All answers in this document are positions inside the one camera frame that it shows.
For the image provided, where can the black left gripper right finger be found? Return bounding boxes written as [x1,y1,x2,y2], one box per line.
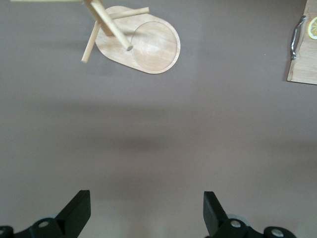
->
[203,190,299,238]

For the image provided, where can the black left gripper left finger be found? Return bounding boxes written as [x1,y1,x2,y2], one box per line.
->
[0,189,91,238]

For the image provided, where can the wooden cup rack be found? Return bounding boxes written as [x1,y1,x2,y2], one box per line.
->
[9,0,181,74]

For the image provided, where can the wooden cutting board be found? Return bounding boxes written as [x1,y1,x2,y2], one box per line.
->
[286,0,317,86]

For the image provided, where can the lemon slice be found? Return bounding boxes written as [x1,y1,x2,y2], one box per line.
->
[306,16,317,40]

